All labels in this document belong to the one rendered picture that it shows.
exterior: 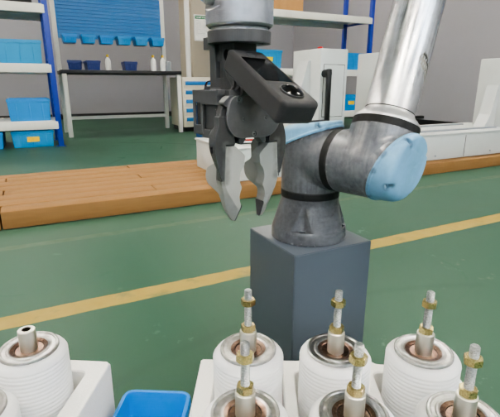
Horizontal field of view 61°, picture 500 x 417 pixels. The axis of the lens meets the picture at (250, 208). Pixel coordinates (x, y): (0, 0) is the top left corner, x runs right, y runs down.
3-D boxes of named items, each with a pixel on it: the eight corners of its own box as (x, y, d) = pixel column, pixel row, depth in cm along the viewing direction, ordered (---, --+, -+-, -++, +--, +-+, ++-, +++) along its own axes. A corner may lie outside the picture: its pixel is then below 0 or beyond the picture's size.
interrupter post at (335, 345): (327, 357, 57) (329, 336, 56) (324, 347, 59) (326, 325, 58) (345, 357, 56) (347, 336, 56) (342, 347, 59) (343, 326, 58)
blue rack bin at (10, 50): (1, 64, 433) (-3, 42, 427) (42, 65, 450) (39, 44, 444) (-3, 62, 390) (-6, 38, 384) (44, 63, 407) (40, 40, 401)
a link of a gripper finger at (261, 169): (256, 199, 59) (248, 133, 55) (283, 210, 54) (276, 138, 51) (237, 206, 57) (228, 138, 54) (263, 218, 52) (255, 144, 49)
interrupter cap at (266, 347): (210, 345, 59) (210, 341, 59) (257, 329, 63) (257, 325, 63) (237, 376, 53) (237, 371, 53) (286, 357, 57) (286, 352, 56)
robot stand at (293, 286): (249, 347, 100) (249, 227, 92) (313, 328, 108) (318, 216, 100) (290, 395, 85) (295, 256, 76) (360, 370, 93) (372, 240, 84)
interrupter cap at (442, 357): (405, 371, 54) (405, 366, 54) (386, 337, 61) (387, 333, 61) (464, 371, 54) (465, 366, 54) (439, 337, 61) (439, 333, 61)
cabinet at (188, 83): (171, 128, 607) (169, 77, 588) (203, 127, 627) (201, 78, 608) (185, 131, 558) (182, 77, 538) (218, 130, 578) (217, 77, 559)
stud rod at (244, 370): (241, 399, 47) (241, 339, 45) (250, 400, 46) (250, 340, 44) (239, 405, 46) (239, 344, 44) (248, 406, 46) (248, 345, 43)
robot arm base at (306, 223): (258, 228, 91) (258, 183, 88) (316, 218, 98) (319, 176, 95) (297, 252, 78) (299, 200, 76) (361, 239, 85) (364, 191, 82)
